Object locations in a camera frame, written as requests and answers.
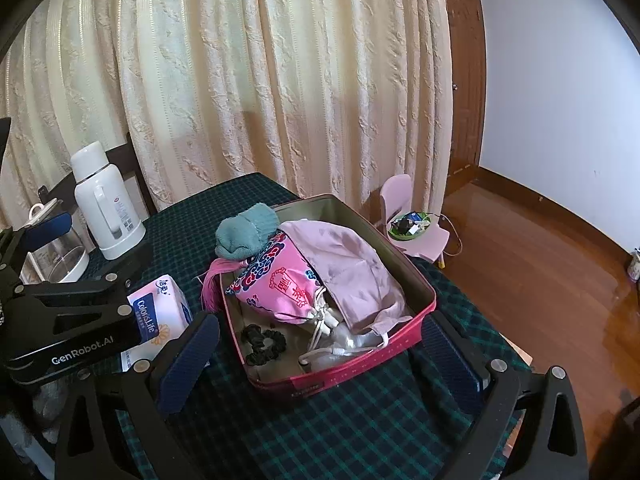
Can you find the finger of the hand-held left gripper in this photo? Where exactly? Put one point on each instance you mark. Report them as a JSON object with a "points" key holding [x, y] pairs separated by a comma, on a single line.
{"points": [[47, 230], [100, 285]]}

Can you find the blue white tissue pack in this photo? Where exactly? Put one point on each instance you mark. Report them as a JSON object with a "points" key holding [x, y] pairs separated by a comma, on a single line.
{"points": [[160, 315]]}

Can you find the clear plastic bag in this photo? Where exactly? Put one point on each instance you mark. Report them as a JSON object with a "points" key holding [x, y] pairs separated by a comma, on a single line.
{"points": [[350, 342]]}

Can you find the pale pink face mask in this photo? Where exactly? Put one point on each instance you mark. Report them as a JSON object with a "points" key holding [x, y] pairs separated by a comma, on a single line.
{"points": [[350, 270]]}

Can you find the brown wooden door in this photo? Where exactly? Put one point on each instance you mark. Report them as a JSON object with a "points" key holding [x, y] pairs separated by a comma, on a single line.
{"points": [[465, 85]]}

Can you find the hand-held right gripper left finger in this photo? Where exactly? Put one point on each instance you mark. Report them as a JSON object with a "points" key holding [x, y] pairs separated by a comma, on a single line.
{"points": [[187, 360]]}

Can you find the red tin box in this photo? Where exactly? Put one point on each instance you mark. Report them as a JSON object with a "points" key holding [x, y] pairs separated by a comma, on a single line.
{"points": [[350, 375]]}

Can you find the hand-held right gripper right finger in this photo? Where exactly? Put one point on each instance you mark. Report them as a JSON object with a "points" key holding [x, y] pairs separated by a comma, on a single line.
{"points": [[450, 365]]}

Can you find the black scrunchie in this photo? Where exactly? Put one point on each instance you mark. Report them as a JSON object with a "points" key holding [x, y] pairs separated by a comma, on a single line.
{"points": [[251, 335], [275, 347]]}

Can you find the person's left hand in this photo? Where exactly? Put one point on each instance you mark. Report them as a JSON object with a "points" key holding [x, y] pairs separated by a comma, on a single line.
{"points": [[50, 400]]}

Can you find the dark wooden chair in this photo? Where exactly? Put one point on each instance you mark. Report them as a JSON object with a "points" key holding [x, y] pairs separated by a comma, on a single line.
{"points": [[132, 160]]}

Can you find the teal cloth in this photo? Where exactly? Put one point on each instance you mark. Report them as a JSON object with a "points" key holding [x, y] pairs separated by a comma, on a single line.
{"points": [[245, 232]]}

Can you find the green tray with small items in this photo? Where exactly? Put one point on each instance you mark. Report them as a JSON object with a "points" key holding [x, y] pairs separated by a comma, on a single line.
{"points": [[410, 227]]}

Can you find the cream curtain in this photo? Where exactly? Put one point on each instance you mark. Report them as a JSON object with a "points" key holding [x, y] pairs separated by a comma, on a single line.
{"points": [[250, 60]]}

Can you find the green plaid tablecloth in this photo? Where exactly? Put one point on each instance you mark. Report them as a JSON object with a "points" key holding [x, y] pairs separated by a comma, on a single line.
{"points": [[325, 435]]}

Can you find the small pink chair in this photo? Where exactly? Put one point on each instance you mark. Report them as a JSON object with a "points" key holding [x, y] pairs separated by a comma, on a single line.
{"points": [[425, 247]]}

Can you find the white thermos jug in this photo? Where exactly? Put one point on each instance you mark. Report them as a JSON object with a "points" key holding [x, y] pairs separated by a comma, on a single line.
{"points": [[107, 210]]}

